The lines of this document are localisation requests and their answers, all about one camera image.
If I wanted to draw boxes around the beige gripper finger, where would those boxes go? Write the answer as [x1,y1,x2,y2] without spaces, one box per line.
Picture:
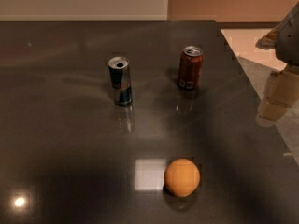
[256,64,299,127]

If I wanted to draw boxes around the orange fruit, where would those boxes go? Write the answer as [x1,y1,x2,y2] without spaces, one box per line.
[164,159,201,197]

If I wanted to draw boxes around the red coke can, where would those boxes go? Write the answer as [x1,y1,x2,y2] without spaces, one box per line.
[178,46,204,90]

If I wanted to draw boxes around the blue silver energy drink can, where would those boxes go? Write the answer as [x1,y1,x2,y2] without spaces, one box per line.
[108,57,132,106]

